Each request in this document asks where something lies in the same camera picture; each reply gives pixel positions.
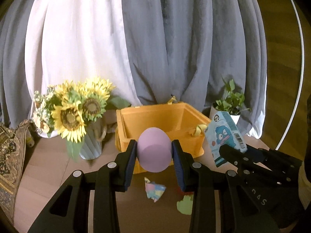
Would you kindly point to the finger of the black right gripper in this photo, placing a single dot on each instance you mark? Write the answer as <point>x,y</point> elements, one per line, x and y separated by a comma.
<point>237,159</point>

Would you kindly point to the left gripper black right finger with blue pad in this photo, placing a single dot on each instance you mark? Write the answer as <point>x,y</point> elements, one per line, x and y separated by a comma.
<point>221,202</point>

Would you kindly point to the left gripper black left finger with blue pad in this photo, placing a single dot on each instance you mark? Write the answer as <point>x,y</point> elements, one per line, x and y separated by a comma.
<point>68,209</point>

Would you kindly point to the blue cartoon tissue pack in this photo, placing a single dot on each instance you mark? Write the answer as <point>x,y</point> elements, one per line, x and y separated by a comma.
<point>223,132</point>

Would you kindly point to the red green fluffy plush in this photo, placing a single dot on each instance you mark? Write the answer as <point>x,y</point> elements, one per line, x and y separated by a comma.
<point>179,191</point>

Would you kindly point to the pastel patchwork fabric pouch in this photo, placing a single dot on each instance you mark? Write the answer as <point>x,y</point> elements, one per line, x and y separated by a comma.
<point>153,190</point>

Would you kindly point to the purple fluffy plush toy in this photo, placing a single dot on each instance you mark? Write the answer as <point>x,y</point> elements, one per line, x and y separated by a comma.
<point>154,150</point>

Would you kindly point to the green flat plush leaf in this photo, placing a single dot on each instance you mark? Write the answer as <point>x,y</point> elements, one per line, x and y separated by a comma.
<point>184,206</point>

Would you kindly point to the white plant pot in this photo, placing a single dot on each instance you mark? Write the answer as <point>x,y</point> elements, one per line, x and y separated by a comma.
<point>234,118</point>

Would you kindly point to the green potted plant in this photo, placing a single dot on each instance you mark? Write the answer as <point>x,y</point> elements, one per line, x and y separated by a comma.
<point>232,101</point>

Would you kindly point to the orange plastic crate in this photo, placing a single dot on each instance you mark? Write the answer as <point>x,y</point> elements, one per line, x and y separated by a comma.
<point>179,121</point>

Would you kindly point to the grey ribbed vase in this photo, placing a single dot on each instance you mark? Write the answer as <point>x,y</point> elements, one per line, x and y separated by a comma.
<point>95,134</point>

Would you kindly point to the patterned brown cushion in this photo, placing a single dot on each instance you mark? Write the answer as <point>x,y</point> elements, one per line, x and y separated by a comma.
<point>14,143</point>

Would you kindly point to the sunflower bouquet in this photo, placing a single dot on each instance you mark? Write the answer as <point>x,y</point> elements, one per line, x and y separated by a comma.
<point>67,108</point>

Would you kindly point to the white sheer curtain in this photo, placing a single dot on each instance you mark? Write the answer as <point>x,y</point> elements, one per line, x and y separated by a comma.
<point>76,40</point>

